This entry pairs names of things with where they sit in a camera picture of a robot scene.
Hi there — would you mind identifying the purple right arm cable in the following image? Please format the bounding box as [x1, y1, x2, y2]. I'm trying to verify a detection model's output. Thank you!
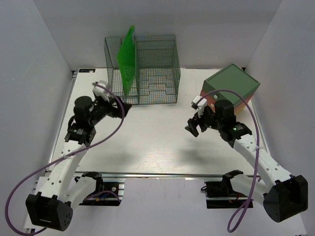
[194, 89, 262, 233]

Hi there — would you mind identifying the aluminium table edge rail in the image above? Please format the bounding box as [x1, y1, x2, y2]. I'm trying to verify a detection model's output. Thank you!
[71, 171, 280, 180]

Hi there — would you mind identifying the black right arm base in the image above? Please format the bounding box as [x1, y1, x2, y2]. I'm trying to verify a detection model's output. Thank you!
[200, 170, 248, 209]

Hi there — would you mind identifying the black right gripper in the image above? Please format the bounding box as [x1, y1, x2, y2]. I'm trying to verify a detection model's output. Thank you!
[185, 106, 223, 137]

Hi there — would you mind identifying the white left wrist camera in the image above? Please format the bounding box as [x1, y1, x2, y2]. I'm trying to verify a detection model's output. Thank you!
[92, 80, 111, 102]

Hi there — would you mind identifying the green plastic folder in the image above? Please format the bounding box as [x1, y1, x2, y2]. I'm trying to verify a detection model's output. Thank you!
[117, 25, 135, 95]

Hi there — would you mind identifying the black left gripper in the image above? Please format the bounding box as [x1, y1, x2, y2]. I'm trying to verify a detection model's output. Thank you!
[89, 94, 132, 126]

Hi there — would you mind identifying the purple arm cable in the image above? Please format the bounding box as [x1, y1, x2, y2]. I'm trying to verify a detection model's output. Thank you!
[4, 82, 126, 236]
[194, 89, 262, 233]

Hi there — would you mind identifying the green top drawer box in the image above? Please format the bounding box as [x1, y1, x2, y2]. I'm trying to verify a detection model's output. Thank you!
[200, 64, 260, 107]

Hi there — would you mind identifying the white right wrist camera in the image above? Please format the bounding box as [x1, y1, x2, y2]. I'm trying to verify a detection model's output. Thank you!
[191, 95, 207, 118]

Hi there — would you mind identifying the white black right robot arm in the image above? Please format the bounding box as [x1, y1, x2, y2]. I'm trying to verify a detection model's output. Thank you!
[185, 95, 308, 222]

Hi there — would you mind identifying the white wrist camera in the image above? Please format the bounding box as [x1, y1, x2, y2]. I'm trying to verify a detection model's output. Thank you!
[92, 80, 111, 102]
[191, 95, 207, 118]

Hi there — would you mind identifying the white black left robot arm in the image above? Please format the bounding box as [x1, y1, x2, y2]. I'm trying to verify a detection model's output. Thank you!
[26, 96, 132, 231]

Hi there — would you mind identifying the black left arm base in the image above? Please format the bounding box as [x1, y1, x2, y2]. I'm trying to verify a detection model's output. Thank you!
[74, 172, 124, 207]

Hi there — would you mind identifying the green wire mesh organizer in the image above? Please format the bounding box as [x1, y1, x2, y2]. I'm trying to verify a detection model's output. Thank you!
[104, 34, 181, 105]

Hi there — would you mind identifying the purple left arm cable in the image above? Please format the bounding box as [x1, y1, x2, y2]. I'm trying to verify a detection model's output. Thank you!
[4, 82, 126, 236]

